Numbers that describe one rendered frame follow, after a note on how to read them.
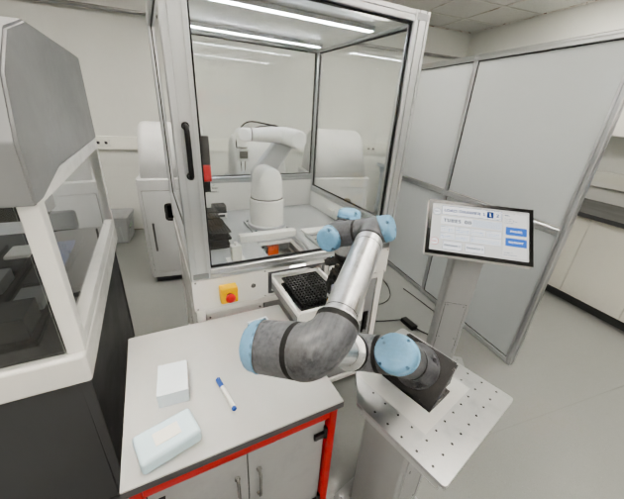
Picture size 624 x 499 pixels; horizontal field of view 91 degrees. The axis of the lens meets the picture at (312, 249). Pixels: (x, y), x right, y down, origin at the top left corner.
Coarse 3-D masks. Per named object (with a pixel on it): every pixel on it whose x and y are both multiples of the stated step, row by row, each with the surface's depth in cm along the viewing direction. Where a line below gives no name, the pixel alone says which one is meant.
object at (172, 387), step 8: (184, 360) 103; (160, 368) 99; (168, 368) 99; (176, 368) 99; (184, 368) 99; (160, 376) 96; (168, 376) 96; (176, 376) 96; (184, 376) 97; (160, 384) 93; (168, 384) 93; (176, 384) 94; (184, 384) 94; (160, 392) 91; (168, 392) 91; (176, 392) 91; (184, 392) 93; (160, 400) 91; (168, 400) 92; (176, 400) 93; (184, 400) 94
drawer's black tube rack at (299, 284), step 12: (288, 276) 141; (300, 276) 141; (312, 276) 142; (288, 288) 137; (300, 288) 132; (312, 288) 132; (324, 288) 133; (300, 300) 123; (312, 300) 129; (324, 300) 130
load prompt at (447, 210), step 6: (444, 210) 165; (450, 210) 165; (456, 210) 164; (462, 210) 164; (468, 210) 163; (474, 210) 163; (480, 210) 162; (486, 210) 162; (462, 216) 163; (468, 216) 162; (474, 216) 162; (480, 216) 161; (486, 216) 161; (492, 216) 160; (498, 216) 160
